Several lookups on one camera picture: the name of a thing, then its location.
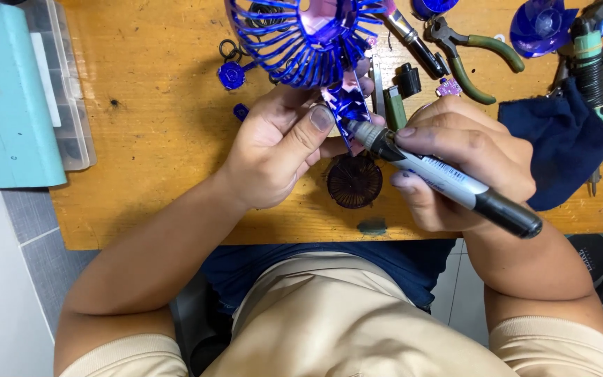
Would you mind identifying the person's right hand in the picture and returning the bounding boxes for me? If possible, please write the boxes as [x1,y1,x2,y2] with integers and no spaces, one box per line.
[388,97,538,234]

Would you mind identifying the person's left hand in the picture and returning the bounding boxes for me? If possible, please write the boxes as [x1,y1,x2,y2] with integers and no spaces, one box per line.
[218,58,387,211]

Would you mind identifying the black and white marker pen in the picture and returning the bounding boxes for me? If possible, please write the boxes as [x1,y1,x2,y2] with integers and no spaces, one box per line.
[345,119,544,241]

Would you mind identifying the blue handheld fan with cage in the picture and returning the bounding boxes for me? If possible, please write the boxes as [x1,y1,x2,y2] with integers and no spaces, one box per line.
[225,0,387,156]

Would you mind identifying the purple circuit board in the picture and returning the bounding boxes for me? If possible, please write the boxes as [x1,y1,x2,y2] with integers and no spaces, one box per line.
[435,77,463,98]

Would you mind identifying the dark blue cloth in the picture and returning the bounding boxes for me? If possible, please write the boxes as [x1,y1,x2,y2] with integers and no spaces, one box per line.
[498,77,603,212]

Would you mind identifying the dark round fan grille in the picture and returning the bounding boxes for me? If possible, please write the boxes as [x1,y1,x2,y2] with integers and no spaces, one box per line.
[327,154,384,209]

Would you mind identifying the small blue round cap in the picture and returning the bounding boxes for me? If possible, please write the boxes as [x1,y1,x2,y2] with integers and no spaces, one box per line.
[217,61,247,91]

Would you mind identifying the small black motor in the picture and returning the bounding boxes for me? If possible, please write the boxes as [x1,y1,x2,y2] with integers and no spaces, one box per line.
[395,62,423,99]

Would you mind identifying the metal tweezers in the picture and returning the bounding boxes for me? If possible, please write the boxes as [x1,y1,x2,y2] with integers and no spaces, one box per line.
[368,54,386,117]

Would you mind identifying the blue fan blade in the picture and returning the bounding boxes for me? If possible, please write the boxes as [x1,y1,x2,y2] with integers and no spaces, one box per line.
[509,0,580,59]

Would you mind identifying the blue round plastic part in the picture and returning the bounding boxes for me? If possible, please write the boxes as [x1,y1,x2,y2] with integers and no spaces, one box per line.
[411,0,460,21]

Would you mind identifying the beige shirt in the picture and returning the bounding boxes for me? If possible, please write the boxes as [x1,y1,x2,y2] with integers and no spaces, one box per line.
[58,251,603,377]

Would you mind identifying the clear plastic organizer box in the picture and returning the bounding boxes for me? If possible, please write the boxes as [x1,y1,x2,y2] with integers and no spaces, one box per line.
[19,0,97,172]

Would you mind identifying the teal box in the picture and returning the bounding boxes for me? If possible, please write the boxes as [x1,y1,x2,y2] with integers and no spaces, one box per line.
[0,2,68,190]

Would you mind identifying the green handled pliers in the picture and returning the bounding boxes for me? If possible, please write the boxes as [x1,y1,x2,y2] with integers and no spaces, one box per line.
[424,16,526,105]

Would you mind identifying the black rubber ring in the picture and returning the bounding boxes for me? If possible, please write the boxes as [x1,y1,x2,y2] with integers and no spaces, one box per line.
[218,39,243,62]

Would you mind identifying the black handled brush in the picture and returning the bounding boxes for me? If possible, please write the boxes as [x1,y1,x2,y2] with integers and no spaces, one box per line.
[380,0,450,80]

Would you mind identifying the black coiled wire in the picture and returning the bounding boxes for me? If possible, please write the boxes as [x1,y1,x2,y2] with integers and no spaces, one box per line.
[245,2,283,30]

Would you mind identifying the soldering iron with black cable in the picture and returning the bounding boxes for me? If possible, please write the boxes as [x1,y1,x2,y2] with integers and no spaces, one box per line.
[550,0,603,130]

